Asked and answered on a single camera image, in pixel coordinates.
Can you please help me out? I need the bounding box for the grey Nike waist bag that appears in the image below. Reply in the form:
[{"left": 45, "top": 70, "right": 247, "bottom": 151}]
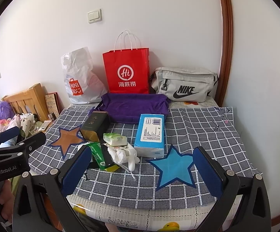
[{"left": 151, "top": 67, "right": 219, "bottom": 103}]

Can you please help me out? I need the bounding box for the patterned bed sheet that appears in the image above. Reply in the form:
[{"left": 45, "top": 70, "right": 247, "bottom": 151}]
[{"left": 66, "top": 194, "right": 242, "bottom": 232}]

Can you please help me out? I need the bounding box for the brown patterned book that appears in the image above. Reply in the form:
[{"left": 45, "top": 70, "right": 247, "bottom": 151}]
[{"left": 44, "top": 92, "right": 60, "bottom": 118}]

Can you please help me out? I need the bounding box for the green pocket tissue pack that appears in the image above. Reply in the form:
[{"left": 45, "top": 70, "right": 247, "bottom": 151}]
[{"left": 103, "top": 132, "right": 127, "bottom": 146}]

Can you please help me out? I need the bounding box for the grey checkered cloth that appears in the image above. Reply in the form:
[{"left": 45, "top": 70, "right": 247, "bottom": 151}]
[{"left": 28, "top": 105, "right": 263, "bottom": 211}]

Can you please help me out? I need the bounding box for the dark green tin box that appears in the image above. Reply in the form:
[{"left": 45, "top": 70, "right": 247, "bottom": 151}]
[{"left": 80, "top": 111, "right": 111, "bottom": 142}]

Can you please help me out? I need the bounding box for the purple plush toy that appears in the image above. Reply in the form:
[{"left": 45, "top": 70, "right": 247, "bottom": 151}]
[{"left": 0, "top": 101, "right": 15, "bottom": 120}]

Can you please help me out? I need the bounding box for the wooden door frame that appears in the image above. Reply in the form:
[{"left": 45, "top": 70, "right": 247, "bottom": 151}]
[{"left": 215, "top": 0, "right": 234, "bottom": 106}]

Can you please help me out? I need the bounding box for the red paper shopping bag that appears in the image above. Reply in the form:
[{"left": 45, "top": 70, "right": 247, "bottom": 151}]
[{"left": 102, "top": 29, "right": 151, "bottom": 95}]

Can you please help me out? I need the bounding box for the white Miniso plastic bag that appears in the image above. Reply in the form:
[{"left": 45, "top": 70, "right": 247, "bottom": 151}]
[{"left": 61, "top": 47, "right": 107, "bottom": 104}]

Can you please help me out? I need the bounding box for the fruit print wipe sachet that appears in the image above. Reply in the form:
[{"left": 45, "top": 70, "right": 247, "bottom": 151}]
[{"left": 103, "top": 143, "right": 128, "bottom": 149}]

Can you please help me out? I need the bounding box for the blue tissue pack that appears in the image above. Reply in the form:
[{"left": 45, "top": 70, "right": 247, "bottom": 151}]
[{"left": 134, "top": 114, "right": 164, "bottom": 158}]

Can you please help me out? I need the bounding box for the purple towel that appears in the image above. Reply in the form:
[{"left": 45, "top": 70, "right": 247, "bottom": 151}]
[{"left": 89, "top": 93, "right": 170, "bottom": 124}]

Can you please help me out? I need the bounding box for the person's left hand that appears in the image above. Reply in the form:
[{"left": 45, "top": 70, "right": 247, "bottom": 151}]
[{"left": 0, "top": 179, "right": 15, "bottom": 223}]

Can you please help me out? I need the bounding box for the white wall switch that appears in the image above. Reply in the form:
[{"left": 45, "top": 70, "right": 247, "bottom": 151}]
[{"left": 87, "top": 9, "right": 102, "bottom": 24}]

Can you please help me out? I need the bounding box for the green sachet packet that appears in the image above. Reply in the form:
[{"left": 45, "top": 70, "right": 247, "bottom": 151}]
[{"left": 87, "top": 142, "right": 106, "bottom": 170}]

